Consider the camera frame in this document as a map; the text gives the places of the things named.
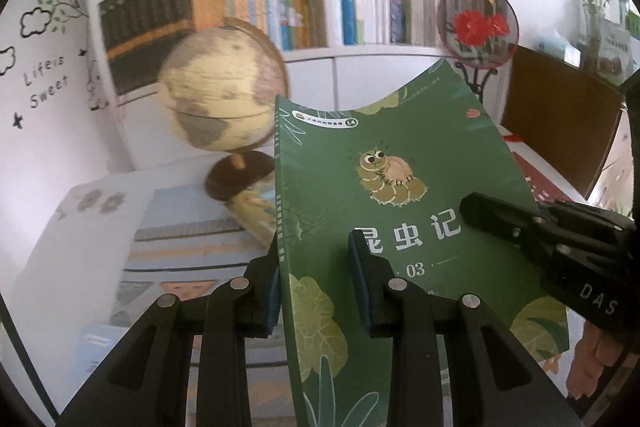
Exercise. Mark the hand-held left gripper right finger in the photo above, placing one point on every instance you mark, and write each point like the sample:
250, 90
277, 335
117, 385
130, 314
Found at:
361, 287

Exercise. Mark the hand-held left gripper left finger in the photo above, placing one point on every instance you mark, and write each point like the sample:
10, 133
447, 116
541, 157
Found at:
272, 302

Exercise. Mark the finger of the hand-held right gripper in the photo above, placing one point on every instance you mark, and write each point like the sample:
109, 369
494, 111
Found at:
500, 219

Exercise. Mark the green caterpillar cover book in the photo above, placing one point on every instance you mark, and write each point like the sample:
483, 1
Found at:
340, 157

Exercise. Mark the person's right hand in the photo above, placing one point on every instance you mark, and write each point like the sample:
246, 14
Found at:
595, 362

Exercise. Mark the dark red book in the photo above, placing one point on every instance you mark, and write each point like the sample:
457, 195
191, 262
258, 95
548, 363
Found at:
537, 177

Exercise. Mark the red tassel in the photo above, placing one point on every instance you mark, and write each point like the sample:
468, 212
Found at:
512, 138

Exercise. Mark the yellow-green illustrated book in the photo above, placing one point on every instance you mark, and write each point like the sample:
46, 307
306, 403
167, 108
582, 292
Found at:
250, 212

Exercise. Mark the brown wooden cabinet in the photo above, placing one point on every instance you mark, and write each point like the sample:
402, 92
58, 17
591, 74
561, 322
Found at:
555, 122

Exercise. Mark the light blue tissue box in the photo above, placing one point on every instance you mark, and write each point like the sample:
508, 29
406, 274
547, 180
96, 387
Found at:
557, 49

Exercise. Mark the white bookshelf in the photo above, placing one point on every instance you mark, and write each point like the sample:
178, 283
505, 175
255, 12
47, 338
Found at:
380, 77

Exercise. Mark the round red flower fan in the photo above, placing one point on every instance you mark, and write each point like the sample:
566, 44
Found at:
475, 27

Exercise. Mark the beige globe on wooden base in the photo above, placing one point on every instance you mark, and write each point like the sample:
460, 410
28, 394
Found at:
220, 97

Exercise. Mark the row of dark bound volumes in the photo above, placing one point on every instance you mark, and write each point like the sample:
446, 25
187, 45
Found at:
145, 32

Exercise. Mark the lettering wall sticker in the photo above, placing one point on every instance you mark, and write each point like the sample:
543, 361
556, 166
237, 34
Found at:
50, 93

